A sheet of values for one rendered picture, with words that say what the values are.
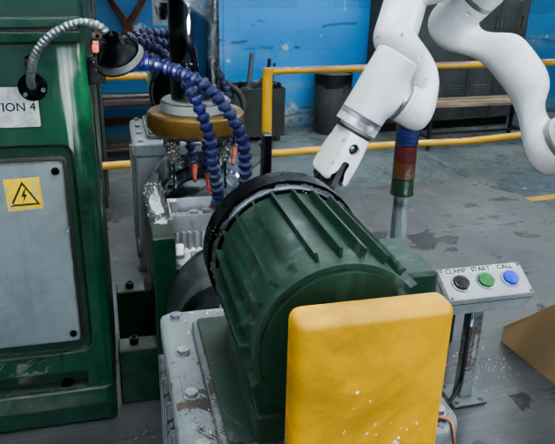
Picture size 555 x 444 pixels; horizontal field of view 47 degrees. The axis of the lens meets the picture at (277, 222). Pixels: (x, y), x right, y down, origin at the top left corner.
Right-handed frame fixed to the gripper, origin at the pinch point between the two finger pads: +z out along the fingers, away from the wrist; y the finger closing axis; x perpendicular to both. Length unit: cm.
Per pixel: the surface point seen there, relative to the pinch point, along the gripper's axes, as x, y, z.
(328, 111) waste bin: -190, 488, -4
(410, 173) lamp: -35.4, 33.2, -12.2
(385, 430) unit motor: 18, -74, 2
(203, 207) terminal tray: 15.1, 10.3, 13.7
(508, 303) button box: -34.2, -22.9, -3.2
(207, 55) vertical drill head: 30.8, 1.6, -13.8
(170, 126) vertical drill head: 31.1, -1.5, -0.1
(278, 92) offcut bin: -131, 473, 3
